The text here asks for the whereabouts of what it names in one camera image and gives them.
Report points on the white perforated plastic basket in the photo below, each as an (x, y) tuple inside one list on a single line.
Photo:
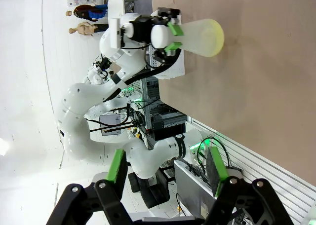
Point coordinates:
[(176, 69)]

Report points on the grey metal cabinet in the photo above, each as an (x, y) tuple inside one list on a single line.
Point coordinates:
[(192, 185)]

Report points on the pale grey box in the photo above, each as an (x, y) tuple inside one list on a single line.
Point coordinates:
[(109, 125)]

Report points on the mannequin with brown hair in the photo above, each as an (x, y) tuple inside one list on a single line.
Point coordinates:
[(85, 11)]

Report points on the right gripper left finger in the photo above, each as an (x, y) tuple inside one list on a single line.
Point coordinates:
[(112, 170)]

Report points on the aluminium frame equipment rack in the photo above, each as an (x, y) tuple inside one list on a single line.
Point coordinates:
[(148, 106)]

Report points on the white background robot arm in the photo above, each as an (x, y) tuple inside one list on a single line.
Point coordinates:
[(95, 78)]

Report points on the white board panel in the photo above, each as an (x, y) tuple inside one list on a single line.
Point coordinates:
[(116, 3)]

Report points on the translucent plastic Erlenmeyer flask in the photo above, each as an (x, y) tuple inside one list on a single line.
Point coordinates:
[(205, 37)]

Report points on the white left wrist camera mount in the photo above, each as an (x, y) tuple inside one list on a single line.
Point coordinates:
[(114, 35)]

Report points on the aluminium table frame rail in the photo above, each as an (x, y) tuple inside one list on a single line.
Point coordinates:
[(259, 165)]

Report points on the black controller box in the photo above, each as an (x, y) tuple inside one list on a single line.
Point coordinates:
[(168, 126)]

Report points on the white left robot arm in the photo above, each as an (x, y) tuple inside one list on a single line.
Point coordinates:
[(74, 106)]

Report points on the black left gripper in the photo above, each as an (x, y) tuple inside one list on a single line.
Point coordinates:
[(140, 28)]

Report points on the bare beige mannequin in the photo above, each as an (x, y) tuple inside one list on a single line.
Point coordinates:
[(82, 28)]

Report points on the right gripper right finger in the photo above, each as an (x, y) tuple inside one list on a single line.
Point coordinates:
[(214, 170)]

